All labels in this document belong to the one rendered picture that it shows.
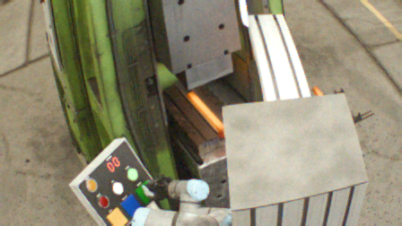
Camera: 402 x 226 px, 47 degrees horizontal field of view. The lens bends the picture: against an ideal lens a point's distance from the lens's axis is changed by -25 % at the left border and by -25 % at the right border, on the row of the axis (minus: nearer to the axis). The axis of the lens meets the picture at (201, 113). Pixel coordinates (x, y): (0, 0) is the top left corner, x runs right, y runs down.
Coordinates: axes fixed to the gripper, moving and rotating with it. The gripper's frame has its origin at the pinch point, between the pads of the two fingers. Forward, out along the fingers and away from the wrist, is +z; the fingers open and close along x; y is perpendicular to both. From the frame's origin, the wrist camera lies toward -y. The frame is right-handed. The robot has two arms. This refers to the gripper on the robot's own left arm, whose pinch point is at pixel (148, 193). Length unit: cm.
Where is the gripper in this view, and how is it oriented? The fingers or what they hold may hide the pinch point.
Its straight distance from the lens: 231.4
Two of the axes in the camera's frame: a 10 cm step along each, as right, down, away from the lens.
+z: -6.3, 1.1, 7.7
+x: -6.0, 5.7, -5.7
